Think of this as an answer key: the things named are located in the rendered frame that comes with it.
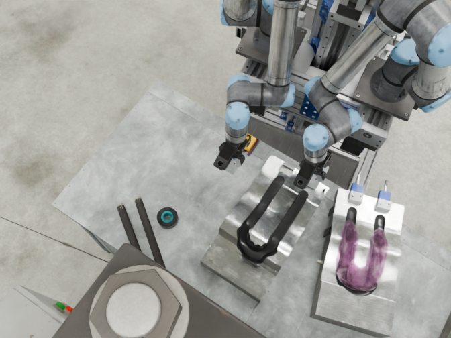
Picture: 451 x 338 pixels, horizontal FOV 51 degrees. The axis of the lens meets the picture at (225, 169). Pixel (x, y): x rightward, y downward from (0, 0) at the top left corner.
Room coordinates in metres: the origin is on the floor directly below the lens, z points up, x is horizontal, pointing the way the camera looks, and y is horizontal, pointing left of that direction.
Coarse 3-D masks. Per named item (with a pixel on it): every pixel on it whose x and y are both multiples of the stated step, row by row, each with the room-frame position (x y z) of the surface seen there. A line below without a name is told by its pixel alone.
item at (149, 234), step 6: (138, 198) 0.60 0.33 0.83; (138, 204) 0.57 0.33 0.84; (138, 210) 0.55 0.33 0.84; (144, 210) 0.55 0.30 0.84; (144, 216) 0.52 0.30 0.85; (144, 222) 0.50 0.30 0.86; (144, 228) 0.47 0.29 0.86; (150, 228) 0.47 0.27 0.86; (150, 234) 0.45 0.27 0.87; (150, 240) 0.42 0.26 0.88; (150, 246) 0.40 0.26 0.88; (156, 246) 0.40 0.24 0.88; (156, 252) 0.38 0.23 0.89; (156, 258) 0.35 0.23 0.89; (162, 264) 0.33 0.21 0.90
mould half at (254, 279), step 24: (264, 168) 0.72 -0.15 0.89; (264, 192) 0.63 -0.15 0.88; (288, 192) 0.63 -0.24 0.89; (312, 192) 0.63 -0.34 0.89; (240, 216) 0.52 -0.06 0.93; (264, 216) 0.53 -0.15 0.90; (216, 240) 0.44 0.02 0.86; (264, 240) 0.43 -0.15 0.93; (288, 240) 0.44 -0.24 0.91; (216, 264) 0.35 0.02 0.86; (240, 264) 0.35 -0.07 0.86; (264, 264) 0.36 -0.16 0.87; (240, 288) 0.27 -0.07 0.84; (264, 288) 0.27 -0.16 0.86
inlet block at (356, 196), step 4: (356, 180) 0.71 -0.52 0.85; (352, 184) 0.68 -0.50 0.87; (356, 184) 0.68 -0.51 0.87; (352, 188) 0.67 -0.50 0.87; (356, 188) 0.67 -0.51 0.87; (360, 188) 0.67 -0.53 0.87; (352, 192) 0.64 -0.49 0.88; (356, 192) 0.64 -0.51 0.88; (360, 192) 0.65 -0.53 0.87; (348, 196) 0.64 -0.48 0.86; (352, 196) 0.63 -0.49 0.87; (356, 196) 0.63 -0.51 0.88; (360, 196) 0.63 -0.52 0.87; (348, 200) 0.62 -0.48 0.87; (352, 200) 0.61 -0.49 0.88; (356, 200) 0.61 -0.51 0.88; (360, 200) 0.61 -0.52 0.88; (360, 204) 0.61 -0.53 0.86
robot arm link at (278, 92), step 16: (288, 0) 0.96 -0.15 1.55; (272, 16) 0.96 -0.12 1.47; (288, 16) 0.94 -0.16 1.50; (272, 32) 0.93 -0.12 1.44; (288, 32) 0.92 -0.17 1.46; (272, 48) 0.90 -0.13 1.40; (288, 48) 0.90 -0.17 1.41; (272, 64) 0.87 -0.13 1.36; (288, 64) 0.87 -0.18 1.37; (272, 80) 0.84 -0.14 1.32; (288, 80) 0.85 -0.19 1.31; (272, 96) 0.81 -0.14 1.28; (288, 96) 0.81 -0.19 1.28
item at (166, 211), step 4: (164, 208) 0.56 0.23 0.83; (168, 208) 0.56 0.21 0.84; (172, 208) 0.56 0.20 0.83; (160, 212) 0.55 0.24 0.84; (164, 212) 0.55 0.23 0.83; (168, 212) 0.55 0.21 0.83; (172, 212) 0.55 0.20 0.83; (176, 212) 0.55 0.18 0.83; (160, 216) 0.53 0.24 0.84; (164, 216) 0.54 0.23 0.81; (172, 216) 0.53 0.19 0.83; (176, 216) 0.53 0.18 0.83; (160, 220) 0.51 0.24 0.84; (164, 220) 0.51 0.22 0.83; (168, 220) 0.51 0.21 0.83; (172, 220) 0.52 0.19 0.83; (176, 220) 0.52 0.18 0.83; (160, 224) 0.50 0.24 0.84; (164, 224) 0.50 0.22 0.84; (168, 224) 0.50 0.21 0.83; (172, 224) 0.50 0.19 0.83; (176, 224) 0.51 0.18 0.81; (164, 228) 0.49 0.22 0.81; (168, 228) 0.49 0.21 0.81
